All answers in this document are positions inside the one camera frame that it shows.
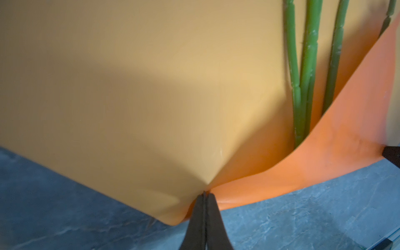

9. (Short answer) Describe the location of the light pink fake rose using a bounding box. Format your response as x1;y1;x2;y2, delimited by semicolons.
379;0;397;37

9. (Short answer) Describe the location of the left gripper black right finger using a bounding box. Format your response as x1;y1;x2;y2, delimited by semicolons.
206;193;234;250

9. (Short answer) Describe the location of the cream fake rose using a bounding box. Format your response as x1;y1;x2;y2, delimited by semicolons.
301;0;323;139

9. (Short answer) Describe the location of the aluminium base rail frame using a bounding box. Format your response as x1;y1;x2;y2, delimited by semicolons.
366;227;400;250

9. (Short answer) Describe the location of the dark pink fake rose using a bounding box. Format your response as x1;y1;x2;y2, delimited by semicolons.
322;0;350;115

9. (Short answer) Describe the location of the orange wrapping paper sheet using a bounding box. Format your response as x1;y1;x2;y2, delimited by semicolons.
1;1;400;225

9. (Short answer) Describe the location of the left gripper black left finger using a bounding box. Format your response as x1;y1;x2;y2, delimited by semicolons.
179;192;206;250

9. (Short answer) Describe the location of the white fake rose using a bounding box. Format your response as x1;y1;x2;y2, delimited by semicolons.
283;0;304;148

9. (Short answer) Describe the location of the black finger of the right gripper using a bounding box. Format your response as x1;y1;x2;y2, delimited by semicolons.
382;146;400;168

